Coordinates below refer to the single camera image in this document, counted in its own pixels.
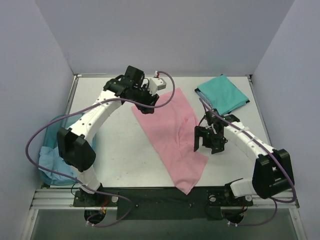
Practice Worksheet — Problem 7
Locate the pink t shirt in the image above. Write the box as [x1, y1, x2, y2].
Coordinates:
[132, 88, 209, 195]

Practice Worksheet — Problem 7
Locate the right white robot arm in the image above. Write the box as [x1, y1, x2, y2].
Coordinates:
[193, 111, 294, 205]

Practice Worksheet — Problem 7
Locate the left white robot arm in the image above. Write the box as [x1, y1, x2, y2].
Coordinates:
[57, 66, 166, 206]

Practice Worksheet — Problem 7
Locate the dark folded shirt underneath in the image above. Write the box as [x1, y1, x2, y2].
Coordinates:
[194, 88, 213, 109]

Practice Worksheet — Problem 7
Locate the teal folded t shirt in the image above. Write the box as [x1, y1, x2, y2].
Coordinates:
[197, 74, 250, 115]

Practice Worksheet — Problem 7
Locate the teal plastic bin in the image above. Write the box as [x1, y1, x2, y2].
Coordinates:
[38, 114, 101, 190]

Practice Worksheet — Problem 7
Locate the light blue t shirt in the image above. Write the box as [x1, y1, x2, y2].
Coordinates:
[38, 146, 78, 184]

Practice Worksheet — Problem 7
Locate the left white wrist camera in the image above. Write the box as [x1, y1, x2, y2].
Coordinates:
[148, 77, 167, 94]

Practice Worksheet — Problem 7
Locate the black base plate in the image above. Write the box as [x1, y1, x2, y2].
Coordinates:
[73, 186, 253, 221]

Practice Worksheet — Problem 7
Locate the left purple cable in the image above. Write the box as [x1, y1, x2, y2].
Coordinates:
[25, 70, 176, 228]

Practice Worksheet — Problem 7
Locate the aluminium front rail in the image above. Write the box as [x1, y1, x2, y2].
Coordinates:
[30, 188, 85, 210]

